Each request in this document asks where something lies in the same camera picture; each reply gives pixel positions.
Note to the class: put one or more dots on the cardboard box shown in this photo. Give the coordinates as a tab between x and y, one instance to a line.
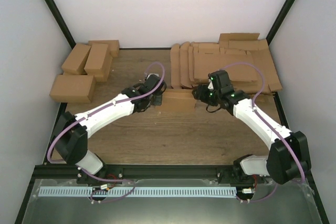
76	60
96	59
113	46
103	76
177	100
73	88

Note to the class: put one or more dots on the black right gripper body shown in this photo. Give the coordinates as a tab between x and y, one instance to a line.
210	99

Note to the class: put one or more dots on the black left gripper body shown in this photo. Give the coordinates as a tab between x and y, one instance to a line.
157	102

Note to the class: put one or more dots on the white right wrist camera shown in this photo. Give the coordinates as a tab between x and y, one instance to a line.
210	86

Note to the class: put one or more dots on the stack of flat cardboard blanks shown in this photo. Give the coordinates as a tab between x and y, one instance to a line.
245	57

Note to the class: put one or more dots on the folded cardboard box front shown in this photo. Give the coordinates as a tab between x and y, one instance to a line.
73	88

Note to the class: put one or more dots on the light blue slotted cable duct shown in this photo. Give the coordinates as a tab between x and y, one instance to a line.
216	192

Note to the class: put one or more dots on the black aluminium frame rail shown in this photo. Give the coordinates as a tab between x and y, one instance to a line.
223	174

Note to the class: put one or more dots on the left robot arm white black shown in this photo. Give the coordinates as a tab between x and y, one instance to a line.
72	132

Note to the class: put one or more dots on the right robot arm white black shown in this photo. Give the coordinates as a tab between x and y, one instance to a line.
288	156

